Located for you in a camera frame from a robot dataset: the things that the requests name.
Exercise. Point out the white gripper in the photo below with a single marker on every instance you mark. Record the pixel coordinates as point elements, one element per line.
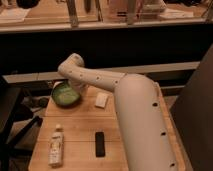
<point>77,86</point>

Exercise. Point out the black rectangular remote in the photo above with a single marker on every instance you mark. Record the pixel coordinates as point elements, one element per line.
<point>99,144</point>

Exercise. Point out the white plastic bottle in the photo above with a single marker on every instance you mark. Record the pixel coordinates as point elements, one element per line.
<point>56,147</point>

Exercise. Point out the dark chair at right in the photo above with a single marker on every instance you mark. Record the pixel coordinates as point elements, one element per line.
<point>193,115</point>

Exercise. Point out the white rectangular block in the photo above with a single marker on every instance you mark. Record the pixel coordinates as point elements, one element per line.
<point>101,100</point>

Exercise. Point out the black chair at left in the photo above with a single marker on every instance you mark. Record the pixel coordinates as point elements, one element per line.
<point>11,110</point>

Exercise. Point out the green ceramic bowl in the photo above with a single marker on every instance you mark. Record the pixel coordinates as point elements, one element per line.
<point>64,95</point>

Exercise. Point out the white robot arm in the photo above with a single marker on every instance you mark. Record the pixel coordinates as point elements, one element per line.
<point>141,123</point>

